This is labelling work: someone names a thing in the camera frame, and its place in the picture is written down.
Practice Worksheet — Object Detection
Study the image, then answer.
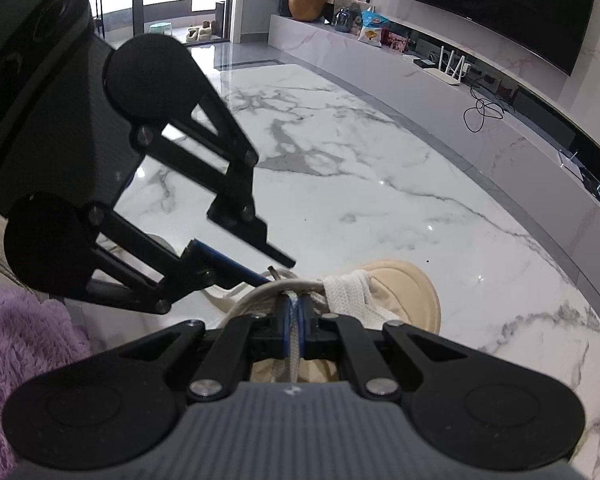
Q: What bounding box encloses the low white tv cabinet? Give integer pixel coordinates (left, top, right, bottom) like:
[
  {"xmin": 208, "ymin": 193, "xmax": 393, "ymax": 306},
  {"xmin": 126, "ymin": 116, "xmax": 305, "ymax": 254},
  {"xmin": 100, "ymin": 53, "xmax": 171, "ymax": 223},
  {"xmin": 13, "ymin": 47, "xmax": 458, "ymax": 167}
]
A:
[{"xmin": 268, "ymin": 15, "xmax": 600, "ymax": 294}]

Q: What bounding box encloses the black cable on cabinet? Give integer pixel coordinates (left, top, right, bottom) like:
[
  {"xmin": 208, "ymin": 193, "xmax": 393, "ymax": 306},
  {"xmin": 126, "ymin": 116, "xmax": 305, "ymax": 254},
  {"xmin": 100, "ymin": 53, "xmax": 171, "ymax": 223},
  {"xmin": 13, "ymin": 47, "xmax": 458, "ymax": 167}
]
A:
[{"xmin": 462, "ymin": 84, "xmax": 506, "ymax": 135}]

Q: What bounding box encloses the white wifi router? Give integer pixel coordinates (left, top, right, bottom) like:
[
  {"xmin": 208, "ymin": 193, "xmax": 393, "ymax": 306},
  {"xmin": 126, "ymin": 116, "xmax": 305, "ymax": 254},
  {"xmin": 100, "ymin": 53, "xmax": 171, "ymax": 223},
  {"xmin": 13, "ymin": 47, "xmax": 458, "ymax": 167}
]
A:
[{"xmin": 424, "ymin": 47, "xmax": 470, "ymax": 86}]

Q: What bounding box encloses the beige canvas shoe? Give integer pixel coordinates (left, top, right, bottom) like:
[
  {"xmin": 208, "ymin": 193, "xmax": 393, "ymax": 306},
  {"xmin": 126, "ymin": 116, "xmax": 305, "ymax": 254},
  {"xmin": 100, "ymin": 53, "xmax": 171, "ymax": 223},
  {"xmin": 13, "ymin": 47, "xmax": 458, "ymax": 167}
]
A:
[{"xmin": 147, "ymin": 231, "xmax": 442, "ymax": 386}]

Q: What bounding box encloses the white shoelace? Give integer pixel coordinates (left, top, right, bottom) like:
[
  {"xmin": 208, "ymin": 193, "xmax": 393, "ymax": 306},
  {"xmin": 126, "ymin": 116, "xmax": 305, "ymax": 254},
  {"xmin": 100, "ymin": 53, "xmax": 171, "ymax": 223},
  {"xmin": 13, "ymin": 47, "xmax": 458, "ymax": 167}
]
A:
[{"xmin": 219, "ymin": 270, "xmax": 410, "ymax": 382}]

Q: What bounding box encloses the golden brown round vase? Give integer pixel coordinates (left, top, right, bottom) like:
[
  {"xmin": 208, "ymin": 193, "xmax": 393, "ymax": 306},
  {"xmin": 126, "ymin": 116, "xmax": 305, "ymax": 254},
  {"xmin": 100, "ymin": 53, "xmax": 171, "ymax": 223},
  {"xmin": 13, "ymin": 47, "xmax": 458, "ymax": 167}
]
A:
[{"xmin": 288, "ymin": 0, "xmax": 327, "ymax": 22}]

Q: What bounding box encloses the snack bag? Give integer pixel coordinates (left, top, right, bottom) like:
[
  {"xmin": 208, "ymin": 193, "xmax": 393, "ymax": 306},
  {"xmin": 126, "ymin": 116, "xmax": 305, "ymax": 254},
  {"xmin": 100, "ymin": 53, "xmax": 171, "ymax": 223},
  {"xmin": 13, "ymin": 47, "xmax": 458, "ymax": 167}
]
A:
[{"xmin": 358, "ymin": 11, "xmax": 389, "ymax": 47}]

